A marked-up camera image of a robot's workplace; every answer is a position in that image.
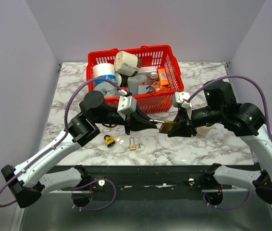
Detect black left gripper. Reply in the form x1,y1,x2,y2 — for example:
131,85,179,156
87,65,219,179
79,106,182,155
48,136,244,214
95,103,159,136

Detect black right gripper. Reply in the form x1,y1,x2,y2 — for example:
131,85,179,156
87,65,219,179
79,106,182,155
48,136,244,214
165,105,222,138

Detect large brass padlock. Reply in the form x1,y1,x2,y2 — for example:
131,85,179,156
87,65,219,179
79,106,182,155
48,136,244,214
149,119,178,134

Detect small brass padlock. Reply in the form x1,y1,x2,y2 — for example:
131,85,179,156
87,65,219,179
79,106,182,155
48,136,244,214
129,137,136,151

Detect small silver keys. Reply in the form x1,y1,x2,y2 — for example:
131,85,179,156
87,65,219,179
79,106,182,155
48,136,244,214
116,138,124,144

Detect yellow padlock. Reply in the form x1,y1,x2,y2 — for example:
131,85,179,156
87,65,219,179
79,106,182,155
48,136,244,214
104,135,116,148

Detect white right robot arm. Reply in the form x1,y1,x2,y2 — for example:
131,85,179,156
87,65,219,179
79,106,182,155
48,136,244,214
167,80,272,205

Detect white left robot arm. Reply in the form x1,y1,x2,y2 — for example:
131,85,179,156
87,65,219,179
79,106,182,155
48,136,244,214
1,90,157,208

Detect cream soap pump bottle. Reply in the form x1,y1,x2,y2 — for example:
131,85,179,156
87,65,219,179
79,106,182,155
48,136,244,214
196,126,212,138

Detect orange snack packet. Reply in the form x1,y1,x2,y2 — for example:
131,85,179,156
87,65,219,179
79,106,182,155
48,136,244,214
144,81,170,93

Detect white marbled container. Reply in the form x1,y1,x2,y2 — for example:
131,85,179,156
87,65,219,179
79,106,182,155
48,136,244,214
127,74,148,95

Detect grey wrapped roll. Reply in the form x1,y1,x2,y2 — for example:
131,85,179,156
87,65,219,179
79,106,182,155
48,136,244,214
94,82,120,98

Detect orange box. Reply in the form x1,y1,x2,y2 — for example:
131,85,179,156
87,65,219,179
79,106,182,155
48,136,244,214
157,67,169,88

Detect jar with metal lid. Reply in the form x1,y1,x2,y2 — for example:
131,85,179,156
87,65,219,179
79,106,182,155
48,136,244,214
149,72,159,80

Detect beige paper roll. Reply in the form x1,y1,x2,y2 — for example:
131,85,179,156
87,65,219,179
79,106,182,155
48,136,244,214
113,51,142,77

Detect white blue paper roll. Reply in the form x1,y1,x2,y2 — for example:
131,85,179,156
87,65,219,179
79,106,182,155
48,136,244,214
92,63,120,85

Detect red plastic shopping basket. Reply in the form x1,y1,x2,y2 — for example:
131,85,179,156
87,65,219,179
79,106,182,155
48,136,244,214
86,44,184,114

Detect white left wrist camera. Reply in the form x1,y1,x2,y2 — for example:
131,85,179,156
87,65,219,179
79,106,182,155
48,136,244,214
117,90,137,116

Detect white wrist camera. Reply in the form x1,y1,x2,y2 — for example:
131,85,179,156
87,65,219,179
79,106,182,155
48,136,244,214
172,92,192,109
117,90,137,116

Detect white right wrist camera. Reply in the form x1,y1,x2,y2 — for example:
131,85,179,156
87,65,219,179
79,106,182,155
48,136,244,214
172,92,192,109

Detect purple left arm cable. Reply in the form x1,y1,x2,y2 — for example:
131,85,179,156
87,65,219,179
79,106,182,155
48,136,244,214
0,77,127,207

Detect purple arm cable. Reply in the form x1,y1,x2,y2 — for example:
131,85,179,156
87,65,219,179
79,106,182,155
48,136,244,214
186,75,272,169
0,77,127,207

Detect black mounting base rail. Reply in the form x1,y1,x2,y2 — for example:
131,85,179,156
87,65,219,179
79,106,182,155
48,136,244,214
47,165,233,202

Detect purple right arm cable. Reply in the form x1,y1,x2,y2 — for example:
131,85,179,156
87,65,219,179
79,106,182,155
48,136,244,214
186,75,272,169

